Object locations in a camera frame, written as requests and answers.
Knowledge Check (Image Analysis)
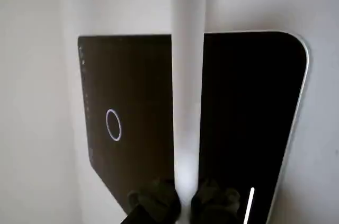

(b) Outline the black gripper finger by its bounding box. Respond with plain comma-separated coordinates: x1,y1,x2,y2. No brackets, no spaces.
120,177,183,224
190,177,241,224

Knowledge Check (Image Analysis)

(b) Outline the black screen tablet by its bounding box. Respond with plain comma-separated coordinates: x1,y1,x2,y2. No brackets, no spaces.
77,31,311,224

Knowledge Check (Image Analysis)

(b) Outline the white stylus pen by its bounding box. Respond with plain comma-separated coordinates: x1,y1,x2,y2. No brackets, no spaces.
171,0,208,224

